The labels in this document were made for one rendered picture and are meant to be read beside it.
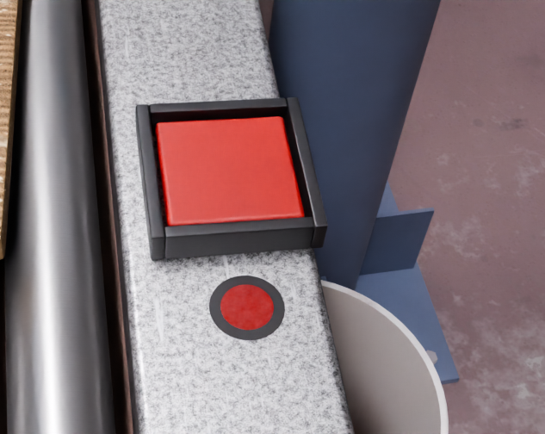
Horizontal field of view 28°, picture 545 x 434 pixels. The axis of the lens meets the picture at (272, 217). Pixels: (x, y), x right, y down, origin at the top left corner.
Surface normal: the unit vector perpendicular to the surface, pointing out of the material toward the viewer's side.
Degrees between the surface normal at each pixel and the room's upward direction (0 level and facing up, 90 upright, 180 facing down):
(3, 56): 0
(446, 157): 0
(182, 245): 90
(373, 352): 87
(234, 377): 0
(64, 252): 13
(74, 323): 22
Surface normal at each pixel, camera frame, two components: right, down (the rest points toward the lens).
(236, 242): 0.16, 0.80
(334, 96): -0.17, 0.77
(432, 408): -0.98, -0.01
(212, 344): 0.11, -0.60
